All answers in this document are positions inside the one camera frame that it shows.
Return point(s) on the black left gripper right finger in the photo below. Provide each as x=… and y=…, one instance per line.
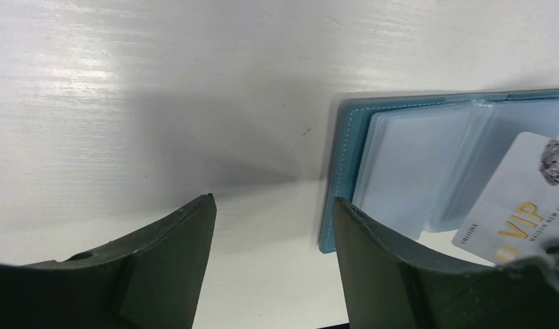
x=391, y=281

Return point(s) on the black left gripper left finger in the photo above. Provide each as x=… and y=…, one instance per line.
x=149, y=278

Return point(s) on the blue leather card holder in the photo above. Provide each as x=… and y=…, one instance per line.
x=419, y=163

